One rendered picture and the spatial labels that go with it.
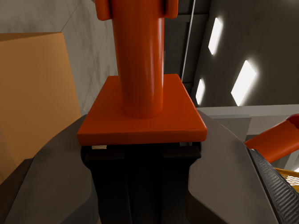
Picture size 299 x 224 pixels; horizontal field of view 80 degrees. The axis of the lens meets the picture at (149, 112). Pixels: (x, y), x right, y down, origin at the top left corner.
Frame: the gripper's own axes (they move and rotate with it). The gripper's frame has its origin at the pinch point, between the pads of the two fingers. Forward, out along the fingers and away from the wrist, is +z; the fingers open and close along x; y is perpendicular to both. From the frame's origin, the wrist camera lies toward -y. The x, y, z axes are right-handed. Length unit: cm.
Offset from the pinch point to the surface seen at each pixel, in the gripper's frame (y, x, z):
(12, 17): -8, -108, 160
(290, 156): 180, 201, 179
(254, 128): 69, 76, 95
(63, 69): 1.2, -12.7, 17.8
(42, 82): 0.9, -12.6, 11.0
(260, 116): 58, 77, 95
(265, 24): 25, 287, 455
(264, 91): 169, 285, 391
